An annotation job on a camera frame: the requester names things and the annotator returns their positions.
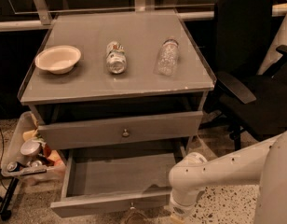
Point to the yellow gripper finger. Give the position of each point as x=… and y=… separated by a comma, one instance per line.
x=176, y=220

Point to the grey drawer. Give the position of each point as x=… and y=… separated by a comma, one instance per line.
x=103, y=132
x=118, y=177

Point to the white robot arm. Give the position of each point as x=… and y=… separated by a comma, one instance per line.
x=264, y=164

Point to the grey top drawer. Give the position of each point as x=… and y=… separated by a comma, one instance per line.
x=103, y=132

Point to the grey drawer cabinet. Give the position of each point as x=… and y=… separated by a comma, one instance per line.
x=91, y=92

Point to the black office chair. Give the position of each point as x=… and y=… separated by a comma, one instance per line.
x=248, y=102

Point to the silver can in bin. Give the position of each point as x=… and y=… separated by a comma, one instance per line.
x=30, y=148

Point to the clear plastic water bottle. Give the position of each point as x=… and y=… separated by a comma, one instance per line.
x=167, y=57

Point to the black folding stand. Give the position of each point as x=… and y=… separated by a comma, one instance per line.
x=5, y=214

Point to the green soda can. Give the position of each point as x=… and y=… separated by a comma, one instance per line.
x=116, y=61

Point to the white paper bowl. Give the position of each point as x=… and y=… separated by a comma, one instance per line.
x=58, y=60

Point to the metal railing bar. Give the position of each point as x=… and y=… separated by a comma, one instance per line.
x=11, y=26

